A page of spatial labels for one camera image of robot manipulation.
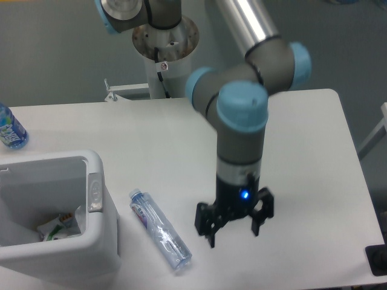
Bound white plastic trash can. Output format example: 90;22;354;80
1;150;121;282

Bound blue labelled drink bottle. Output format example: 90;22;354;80
1;103;29;149

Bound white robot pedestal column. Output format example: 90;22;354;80
132;16;200;99

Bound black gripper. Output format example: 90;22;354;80
195;173;275;248

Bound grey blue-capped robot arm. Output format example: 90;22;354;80
95;1;311;245

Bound white frame at right edge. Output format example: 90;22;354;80
357;102;386;160

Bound white metal base frame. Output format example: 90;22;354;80
104;79;150;102

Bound black clamp at table edge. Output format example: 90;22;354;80
365;244;386;277

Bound trash pieces inside can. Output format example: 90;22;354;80
37;205;86;242

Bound black cable on pedestal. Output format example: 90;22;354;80
154;46;171;99

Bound clear empty water bottle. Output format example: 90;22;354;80
129;188;192;270

